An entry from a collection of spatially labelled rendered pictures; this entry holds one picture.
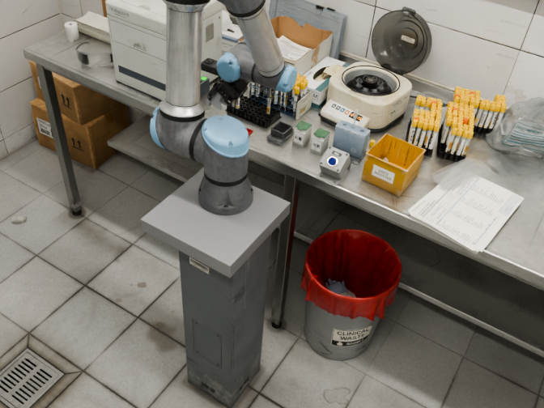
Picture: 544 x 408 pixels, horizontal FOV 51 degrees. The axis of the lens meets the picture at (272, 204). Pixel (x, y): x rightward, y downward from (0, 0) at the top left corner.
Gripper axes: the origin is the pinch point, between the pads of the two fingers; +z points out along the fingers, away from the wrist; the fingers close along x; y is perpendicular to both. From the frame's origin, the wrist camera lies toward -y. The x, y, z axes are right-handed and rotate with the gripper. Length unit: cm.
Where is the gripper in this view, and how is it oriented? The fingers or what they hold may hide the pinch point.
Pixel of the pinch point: (209, 101)
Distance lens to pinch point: 195.7
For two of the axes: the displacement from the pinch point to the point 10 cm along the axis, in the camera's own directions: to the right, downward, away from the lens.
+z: -4.7, 4.4, 7.6
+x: 5.3, -5.4, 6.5
